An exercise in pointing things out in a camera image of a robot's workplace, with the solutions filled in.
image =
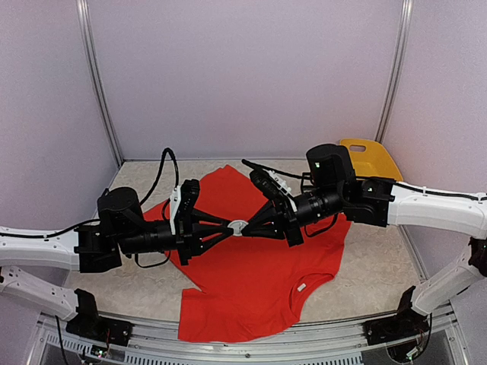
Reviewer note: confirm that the grey corner post right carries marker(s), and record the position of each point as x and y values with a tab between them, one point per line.
396	70

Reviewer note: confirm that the grey aluminium front rail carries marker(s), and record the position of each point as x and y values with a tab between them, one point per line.
330	342

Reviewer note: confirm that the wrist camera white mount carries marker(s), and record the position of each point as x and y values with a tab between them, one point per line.
273	187
182	202

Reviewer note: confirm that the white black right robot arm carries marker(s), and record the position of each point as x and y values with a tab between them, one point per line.
335	189

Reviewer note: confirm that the grey corner post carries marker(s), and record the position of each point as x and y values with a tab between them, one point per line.
396	70
87	36

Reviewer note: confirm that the red t-shirt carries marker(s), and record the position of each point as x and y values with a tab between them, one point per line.
249	288

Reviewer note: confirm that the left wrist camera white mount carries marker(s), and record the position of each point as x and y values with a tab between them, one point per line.
182	202

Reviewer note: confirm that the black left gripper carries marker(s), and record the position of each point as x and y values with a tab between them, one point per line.
186	237

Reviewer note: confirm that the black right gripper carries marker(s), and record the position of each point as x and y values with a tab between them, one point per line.
268	213

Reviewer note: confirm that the grey corner post left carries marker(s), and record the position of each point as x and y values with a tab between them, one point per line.
87	36

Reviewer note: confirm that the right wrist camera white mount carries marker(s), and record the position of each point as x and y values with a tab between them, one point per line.
273	187

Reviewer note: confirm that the yellow plastic basket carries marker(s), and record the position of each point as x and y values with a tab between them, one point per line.
371	158

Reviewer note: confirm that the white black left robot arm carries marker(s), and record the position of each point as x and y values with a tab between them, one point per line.
97	246

